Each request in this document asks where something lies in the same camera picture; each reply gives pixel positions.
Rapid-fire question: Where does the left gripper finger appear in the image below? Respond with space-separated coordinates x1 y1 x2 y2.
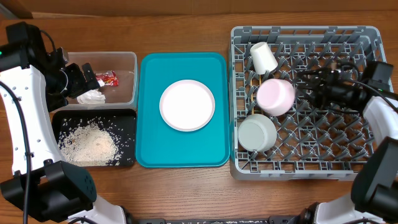
81 63 100 90
65 63 88 98

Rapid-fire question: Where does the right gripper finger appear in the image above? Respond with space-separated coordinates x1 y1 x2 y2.
297 68 326 80
297 85 317 98

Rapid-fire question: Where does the white napkin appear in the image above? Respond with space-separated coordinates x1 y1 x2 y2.
77 90 106 104

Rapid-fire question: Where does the red foil wrapper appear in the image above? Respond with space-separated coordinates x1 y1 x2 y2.
96 70 119 87

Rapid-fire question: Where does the white cup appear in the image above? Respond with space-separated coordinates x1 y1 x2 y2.
250 42 278 75

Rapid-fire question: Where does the white rice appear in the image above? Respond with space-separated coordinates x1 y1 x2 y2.
57 116 136 167

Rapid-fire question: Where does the white bowl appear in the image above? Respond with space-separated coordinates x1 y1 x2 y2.
238 114 277 152

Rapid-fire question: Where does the large white plate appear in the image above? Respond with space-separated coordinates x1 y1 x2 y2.
159 80 216 132

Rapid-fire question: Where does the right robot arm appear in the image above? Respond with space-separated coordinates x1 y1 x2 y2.
294 61 397 223

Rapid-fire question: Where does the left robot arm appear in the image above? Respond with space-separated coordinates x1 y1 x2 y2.
1 22 134 223

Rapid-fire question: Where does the grey dishwasher rack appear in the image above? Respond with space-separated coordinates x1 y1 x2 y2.
229 26 387 180

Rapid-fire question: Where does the clear plastic bin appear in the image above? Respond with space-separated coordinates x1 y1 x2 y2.
62 52 139 110

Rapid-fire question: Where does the black plastic tray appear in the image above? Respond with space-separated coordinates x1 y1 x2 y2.
51 108 137 168

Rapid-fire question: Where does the cardboard backdrop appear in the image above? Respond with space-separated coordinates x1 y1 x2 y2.
1 0 397 19

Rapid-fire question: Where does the teal serving tray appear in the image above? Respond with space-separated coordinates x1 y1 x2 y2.
136 52 231 168

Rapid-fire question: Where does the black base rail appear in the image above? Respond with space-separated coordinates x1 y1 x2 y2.
134 215 310 224

